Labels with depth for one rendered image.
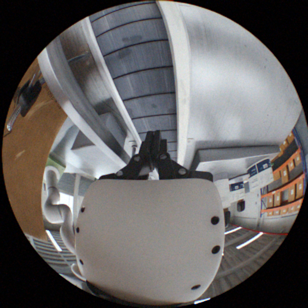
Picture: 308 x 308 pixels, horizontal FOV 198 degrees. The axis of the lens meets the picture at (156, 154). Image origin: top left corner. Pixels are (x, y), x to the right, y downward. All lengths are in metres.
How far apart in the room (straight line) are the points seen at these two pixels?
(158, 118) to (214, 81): 0.13
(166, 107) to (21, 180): 0.25
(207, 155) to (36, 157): 0.43
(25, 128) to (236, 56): 0.35
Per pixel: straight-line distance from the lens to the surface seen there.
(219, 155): 0.38
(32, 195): 0.18
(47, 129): 0.19
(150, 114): 0.16
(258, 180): 0.63
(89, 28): 0.16
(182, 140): 0.16
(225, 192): 0.53
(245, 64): 0.24
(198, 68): 0.19
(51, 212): 0.69
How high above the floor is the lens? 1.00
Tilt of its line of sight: 28 degrees down
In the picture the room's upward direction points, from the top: 179 degrees counter-clockwise
